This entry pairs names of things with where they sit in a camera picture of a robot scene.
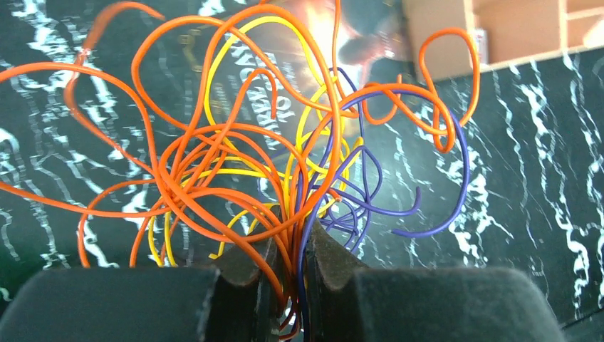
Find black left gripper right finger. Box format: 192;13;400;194
306;224;565;341

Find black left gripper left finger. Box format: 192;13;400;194
1;247;279;341

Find purple cable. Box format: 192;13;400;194
256;66;471;342

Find orange cable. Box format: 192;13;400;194
0;0;481;342

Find dark book Three Days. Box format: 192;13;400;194
199;1;412;140

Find small white eraser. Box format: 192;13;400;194
474;28;488;54

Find pink plastic file organizer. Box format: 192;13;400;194
402;0;603;71

